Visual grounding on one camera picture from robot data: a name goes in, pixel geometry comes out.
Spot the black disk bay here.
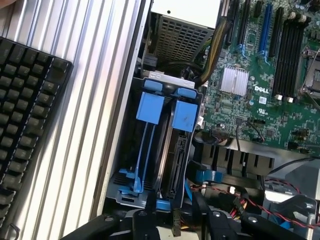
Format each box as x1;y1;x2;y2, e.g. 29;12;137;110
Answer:
104;71;205;209

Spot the black RAM slot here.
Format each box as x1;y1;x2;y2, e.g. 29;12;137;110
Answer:
271;21;292;99
281;24;302;102
286;26;307;104
276;22;297;100

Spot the black long expansion slot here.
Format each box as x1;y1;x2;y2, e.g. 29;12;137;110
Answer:
236;0;253;52
224;0;240;47
268;6;285;59

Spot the blue expansion slot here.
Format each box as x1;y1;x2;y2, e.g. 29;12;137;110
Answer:
258;2;274;57

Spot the black plastic fan shroud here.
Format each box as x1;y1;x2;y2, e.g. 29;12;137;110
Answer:
194;131;276;176

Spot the grey metal PC case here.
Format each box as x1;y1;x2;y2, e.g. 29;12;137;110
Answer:
89;0;320;240

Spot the green Dell motherboard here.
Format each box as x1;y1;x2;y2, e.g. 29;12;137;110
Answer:
198;0;320;159

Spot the silver chipset heatsink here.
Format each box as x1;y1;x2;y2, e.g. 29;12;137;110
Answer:
220;65;250;97

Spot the black keyboard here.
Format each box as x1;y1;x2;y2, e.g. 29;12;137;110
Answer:
0;36;75;240

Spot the metal CPU socket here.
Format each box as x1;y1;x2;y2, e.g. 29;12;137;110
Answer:
299;46;320;101

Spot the grey perforated power supply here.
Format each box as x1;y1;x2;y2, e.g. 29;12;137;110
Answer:
146;0;222;74

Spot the multicoloured disk power wire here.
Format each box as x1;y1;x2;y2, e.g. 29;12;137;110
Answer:
228;191;252;222

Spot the red black twisted wire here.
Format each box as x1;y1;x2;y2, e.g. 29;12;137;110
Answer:
191;184;320;230

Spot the blue disk data wire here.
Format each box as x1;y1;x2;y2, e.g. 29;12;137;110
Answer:
184;159;223;202

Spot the thin black motherboard wire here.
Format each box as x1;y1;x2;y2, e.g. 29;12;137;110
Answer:
234;119;266;151

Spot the yellow black power wire bundle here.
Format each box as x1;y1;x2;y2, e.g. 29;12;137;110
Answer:
195;19;228;87

